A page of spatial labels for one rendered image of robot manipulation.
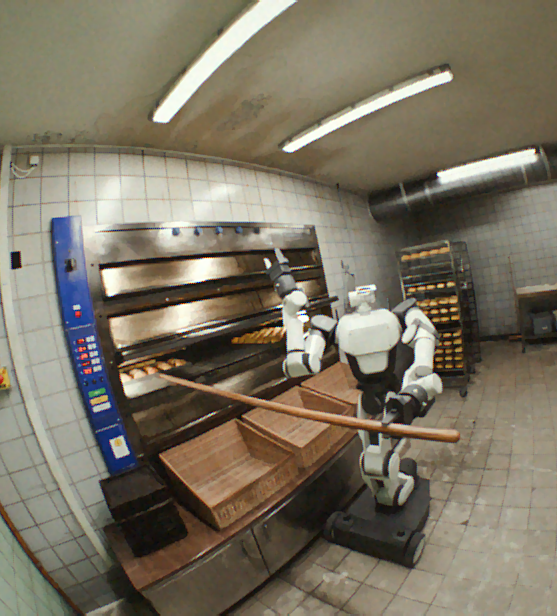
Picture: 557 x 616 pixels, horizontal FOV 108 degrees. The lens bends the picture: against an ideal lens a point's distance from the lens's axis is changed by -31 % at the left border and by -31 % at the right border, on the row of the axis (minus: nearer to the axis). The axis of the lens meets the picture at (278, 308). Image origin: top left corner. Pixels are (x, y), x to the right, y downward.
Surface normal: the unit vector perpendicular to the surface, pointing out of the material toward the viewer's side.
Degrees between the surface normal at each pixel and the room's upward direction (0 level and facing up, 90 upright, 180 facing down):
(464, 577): 0
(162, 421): 70
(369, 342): 90
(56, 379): 90
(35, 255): 90
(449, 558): 0
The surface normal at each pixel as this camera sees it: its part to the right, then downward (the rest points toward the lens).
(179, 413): 0.59, -0.44
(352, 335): -0.21, 0.10
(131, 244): 0.72, -0.09
